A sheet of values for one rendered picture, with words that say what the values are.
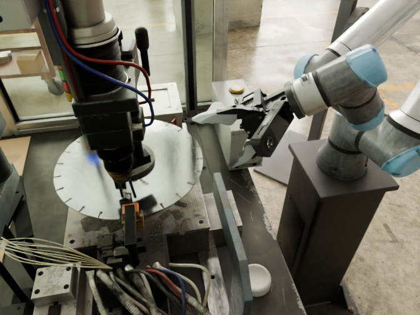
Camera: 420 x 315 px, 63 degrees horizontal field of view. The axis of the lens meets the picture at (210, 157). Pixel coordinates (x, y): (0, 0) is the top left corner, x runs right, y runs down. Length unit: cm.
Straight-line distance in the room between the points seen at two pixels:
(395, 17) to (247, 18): 333
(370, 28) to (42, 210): 92
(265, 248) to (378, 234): 120
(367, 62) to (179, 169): 42
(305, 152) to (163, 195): 58
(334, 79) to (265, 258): 45
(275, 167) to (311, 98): 153
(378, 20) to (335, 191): 46
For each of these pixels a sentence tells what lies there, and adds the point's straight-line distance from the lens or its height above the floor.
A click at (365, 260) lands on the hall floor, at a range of 189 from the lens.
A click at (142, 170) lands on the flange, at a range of 76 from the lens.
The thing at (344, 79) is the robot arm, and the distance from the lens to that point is 65.
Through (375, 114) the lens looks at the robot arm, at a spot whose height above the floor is 109.
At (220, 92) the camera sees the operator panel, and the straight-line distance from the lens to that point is 112.
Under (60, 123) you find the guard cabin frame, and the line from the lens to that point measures 130.
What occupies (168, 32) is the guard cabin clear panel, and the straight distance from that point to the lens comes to 114.
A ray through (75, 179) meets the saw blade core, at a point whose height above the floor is 95.
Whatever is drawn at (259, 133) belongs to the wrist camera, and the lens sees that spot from 63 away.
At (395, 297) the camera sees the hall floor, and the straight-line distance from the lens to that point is 184.
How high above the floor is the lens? 147
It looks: 42 degrees down
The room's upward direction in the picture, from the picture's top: straight up
